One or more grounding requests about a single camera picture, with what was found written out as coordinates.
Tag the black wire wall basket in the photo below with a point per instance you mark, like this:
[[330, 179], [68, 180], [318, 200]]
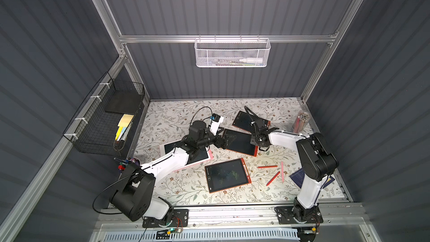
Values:
[[93, 130]]

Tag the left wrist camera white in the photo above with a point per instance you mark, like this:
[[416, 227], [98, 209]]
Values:
[[216, 120]]

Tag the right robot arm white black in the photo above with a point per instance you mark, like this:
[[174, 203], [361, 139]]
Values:
[[316, 158]]

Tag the yellow sticky notes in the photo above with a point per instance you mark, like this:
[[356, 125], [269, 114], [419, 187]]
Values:
[[123, 124]]

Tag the pink white writing tablet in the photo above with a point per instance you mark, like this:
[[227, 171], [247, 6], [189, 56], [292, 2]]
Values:
[[200, 157]]

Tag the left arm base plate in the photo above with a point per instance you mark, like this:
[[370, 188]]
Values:
[[175, 218]]

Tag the white marker in basket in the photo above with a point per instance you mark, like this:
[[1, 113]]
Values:
[[252, 61]]

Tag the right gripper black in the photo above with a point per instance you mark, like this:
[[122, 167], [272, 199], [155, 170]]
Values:
[[258, 130]]

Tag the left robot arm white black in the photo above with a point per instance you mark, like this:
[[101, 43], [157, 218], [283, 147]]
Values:
[[133, 194]]

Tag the pink pen cup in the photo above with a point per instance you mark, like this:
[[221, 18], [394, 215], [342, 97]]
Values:
[[123, 163]]

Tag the red stylus diagonal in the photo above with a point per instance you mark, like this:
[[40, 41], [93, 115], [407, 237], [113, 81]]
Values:
[[273, 178]]

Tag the red tablet front with scribbles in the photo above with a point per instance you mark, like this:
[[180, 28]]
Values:
[[227, 175]]

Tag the pink stylus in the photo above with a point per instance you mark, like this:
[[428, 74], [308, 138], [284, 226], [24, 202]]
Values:
[[282, 171]]

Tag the clear cup of pencils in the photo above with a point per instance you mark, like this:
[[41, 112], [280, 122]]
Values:
[[301, 121]]

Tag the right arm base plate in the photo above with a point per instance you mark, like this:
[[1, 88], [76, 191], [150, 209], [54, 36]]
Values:
[[298, 215]]

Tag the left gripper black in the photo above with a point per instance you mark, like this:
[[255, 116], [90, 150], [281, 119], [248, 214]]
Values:
[[219, 140]]

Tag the dark blue notebook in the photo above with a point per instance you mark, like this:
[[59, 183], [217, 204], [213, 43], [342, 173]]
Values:
[[298, 178]]

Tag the black pad in basket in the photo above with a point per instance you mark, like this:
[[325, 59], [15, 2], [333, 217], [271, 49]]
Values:
[[124, 102]]

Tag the white wire mesh basket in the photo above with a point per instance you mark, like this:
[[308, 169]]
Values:
[[226, 52]]

